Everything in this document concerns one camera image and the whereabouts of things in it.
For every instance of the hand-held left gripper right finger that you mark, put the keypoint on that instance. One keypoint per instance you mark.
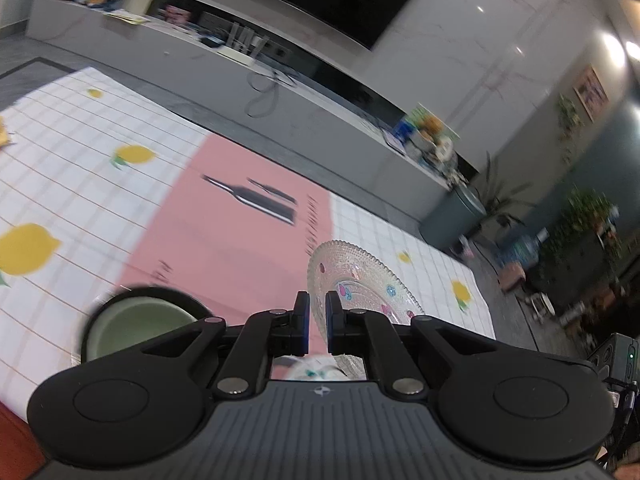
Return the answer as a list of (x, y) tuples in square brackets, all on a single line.
[(333, 327)]

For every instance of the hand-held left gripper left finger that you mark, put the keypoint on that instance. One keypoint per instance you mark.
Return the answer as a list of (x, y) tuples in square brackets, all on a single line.
[(302, 327)]

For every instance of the white patterned plate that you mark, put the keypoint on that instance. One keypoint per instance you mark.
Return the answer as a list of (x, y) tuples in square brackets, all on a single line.
[(312, 367)]

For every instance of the large flowered glass plate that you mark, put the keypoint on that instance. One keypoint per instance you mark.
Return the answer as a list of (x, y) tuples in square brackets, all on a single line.
[(360, 270)]

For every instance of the green ceramic bowl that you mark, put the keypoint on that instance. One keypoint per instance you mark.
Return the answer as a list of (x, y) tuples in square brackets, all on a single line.
[(135, 322)]

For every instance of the stainless steel bowl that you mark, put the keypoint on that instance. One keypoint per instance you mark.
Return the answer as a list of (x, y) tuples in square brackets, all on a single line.
[(95, 312)]

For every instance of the large leafy potted plant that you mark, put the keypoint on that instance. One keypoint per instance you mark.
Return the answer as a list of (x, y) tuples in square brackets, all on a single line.
[(582, 240)]

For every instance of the pink stool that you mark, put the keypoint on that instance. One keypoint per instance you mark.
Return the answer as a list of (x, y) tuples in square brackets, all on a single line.
[(512, 277)]

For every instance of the blue plastic water bottle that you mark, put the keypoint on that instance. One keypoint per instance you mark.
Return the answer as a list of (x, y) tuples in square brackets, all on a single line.
[(525, 250)]

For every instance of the grey trash bin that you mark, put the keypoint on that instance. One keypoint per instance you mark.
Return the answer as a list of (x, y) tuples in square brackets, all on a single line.
[(452, 215)]

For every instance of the green houseplant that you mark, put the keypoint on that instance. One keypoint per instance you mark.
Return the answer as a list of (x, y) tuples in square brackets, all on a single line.
[(500, 195)]

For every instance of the pile of toys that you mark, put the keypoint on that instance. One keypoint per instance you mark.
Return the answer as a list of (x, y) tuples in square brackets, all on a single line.
[(425, 135)]

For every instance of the lemon print checked tablecloth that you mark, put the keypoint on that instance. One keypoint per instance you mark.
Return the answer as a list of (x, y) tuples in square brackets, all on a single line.
[(100, 185)]

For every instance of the white router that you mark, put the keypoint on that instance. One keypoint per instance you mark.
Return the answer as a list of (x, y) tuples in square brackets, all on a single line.
[(240, 45)]

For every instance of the orange chair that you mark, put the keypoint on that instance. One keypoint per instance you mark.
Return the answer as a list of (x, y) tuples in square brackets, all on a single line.
[(17, 445)]

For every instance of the grey television cabinet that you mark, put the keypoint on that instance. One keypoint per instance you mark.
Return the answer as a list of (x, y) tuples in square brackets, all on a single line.
[(150, 45)]

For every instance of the yellow cloth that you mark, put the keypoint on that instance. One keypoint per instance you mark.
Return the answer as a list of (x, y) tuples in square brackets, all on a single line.
[(4, 132)]

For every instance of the yellow papers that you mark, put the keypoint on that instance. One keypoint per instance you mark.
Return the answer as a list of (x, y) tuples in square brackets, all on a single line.
[(125, 17)]

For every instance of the framed wall picture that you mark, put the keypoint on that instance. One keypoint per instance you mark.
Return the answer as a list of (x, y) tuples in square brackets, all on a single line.
[(591, 92)]

